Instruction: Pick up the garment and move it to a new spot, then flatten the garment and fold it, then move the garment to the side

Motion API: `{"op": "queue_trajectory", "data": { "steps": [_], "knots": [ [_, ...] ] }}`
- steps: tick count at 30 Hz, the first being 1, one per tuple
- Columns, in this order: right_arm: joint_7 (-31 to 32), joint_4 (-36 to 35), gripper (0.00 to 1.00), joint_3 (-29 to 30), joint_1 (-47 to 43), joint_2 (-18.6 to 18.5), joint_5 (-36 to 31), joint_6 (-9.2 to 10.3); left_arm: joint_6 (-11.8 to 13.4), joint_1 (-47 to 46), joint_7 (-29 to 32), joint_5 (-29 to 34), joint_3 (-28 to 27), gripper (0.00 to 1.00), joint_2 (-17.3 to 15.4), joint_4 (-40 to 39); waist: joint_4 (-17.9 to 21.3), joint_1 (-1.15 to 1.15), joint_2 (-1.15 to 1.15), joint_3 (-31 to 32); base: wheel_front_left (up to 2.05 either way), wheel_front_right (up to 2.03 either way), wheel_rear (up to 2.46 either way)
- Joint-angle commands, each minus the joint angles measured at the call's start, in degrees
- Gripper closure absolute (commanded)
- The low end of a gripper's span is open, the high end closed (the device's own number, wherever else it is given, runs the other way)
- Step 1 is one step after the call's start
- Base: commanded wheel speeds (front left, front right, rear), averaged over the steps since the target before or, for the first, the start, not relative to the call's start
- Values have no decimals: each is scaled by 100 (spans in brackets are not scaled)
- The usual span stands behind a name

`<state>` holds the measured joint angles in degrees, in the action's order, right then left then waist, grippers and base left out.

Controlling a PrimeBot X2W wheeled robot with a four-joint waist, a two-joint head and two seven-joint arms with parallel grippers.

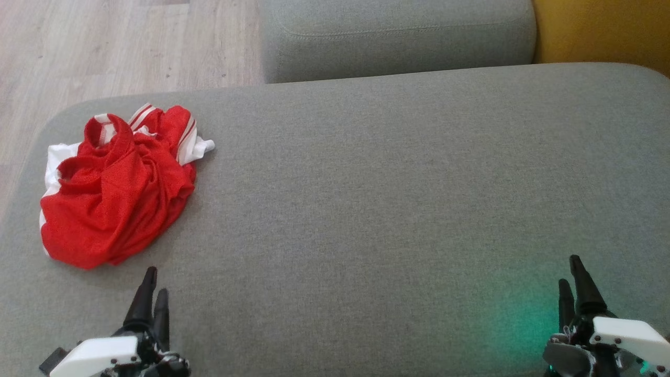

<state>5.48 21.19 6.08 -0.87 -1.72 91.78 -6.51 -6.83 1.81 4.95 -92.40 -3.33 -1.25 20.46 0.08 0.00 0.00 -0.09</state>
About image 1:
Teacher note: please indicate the large grey fabric sofa seat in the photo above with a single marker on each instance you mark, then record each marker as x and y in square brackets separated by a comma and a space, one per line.
[366, 209]

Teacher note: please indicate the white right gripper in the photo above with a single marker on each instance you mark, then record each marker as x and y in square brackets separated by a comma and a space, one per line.
[628, 337]

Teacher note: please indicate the yellow upholstered cushion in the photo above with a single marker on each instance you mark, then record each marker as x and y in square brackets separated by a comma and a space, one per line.
[602, 31]

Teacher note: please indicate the small grey fabric sofa cushion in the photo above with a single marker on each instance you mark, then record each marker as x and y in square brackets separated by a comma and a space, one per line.
[398, 42]

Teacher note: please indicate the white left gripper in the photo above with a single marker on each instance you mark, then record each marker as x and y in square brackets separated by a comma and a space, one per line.
[99, 356]

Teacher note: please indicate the red white striped jersey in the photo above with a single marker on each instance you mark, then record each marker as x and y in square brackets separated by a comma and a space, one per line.
[115, 209]

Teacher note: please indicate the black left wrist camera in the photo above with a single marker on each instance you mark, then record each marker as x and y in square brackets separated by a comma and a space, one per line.
[53, 361]

